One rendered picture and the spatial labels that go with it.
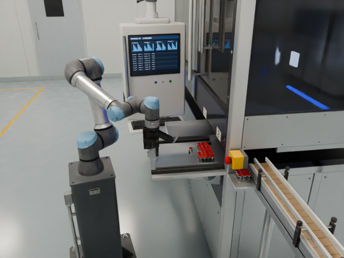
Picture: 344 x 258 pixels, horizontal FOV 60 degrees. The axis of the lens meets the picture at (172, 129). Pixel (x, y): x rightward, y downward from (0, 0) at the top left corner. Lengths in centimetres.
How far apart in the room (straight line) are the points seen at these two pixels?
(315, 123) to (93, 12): 581
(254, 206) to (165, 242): 90
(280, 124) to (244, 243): 80
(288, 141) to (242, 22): 66
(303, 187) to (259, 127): 50
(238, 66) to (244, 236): 104
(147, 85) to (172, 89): 22
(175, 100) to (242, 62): 117
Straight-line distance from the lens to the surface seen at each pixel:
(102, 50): 698
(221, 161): 173
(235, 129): 151
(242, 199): 176
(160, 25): 233
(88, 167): 179
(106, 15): 689
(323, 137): 176
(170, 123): 214
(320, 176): 189
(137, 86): 239
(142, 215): 270
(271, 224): 163
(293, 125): 163
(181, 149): 183
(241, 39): 139
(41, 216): 292
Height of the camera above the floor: 175
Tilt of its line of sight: 24 degrees down
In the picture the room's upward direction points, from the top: straight up
